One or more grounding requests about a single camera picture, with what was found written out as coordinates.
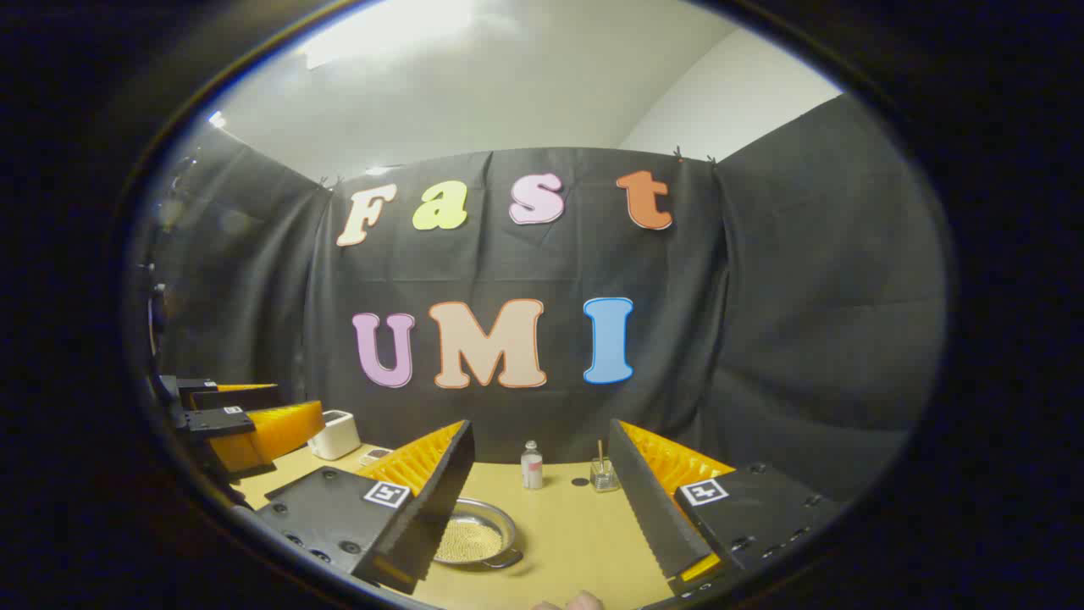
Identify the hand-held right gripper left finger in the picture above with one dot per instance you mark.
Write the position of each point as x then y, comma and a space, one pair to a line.
440, 500

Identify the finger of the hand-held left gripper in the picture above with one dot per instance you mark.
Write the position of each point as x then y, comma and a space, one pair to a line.
237, 396
216, 421

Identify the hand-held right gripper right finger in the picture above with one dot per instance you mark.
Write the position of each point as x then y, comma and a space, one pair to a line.
648, 508

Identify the heap of beige beads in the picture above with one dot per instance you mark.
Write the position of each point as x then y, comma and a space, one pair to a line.
470, 540

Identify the white divided bean dish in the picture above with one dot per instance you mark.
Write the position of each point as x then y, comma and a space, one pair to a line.
374, 456

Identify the clear bottle with pink label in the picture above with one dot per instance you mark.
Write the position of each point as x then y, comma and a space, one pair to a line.
532, 470

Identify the white toaster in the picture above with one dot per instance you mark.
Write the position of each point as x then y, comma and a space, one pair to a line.
334, 436

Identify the black backdrop cloth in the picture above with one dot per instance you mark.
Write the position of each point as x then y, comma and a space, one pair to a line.
762, 339

